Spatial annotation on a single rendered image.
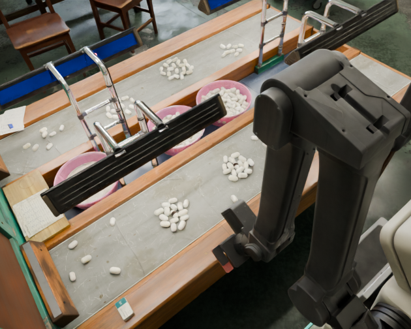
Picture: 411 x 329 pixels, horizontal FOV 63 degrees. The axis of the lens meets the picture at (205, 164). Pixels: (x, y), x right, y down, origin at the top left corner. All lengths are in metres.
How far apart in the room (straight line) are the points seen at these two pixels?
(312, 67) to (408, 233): 0.35
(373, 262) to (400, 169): 1.67
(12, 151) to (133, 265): 0.83
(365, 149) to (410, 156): 2.33
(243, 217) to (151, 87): 1.19
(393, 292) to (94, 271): 0.91
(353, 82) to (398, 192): 2.08
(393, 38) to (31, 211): 3.31
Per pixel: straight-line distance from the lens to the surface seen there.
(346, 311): 0.63
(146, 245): 1.24
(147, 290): 1.15
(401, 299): 0.71
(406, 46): 3.68
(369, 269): 0.91
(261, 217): 0.60
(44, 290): 1.16
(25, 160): 1.67
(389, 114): 0.36
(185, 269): 1.15
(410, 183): 2.50
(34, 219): 1.40
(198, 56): 1.95
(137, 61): 1.95
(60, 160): 1.55
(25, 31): 3.25
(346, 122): 0.33
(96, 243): 1.30
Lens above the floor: 1.84
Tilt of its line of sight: 52 degrees down
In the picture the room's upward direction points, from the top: 6 degrees counter-clockwise
